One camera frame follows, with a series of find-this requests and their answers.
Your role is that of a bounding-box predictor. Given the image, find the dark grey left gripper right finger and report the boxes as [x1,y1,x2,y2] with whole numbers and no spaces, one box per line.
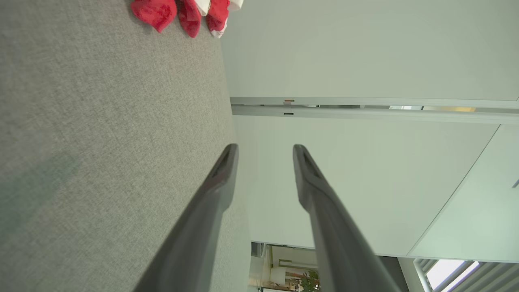
[293,144,402,292]

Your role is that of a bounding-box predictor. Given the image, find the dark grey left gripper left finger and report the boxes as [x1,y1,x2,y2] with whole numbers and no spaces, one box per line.
[134,143,239,292]

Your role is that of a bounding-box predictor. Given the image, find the red jersey with striped trim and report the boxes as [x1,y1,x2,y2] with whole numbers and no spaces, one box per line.
[195,0,244,39]

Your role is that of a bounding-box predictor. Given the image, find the grey window blind slats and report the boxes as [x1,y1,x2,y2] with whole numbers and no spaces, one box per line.
[414,260,519,292]

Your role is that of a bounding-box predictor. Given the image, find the grey metal door frame post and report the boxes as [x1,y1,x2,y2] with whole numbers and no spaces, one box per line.
[230,97,519,125]

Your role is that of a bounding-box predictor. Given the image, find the green potted plant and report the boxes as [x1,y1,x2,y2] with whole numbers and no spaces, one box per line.
[300,271,321,292]

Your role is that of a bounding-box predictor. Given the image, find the grey fabric sofa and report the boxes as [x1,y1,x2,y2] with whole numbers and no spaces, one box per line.
[0,0,253,292]

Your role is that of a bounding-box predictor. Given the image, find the red Bulls garment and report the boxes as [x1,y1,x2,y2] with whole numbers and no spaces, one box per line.
[130,0,202,39]

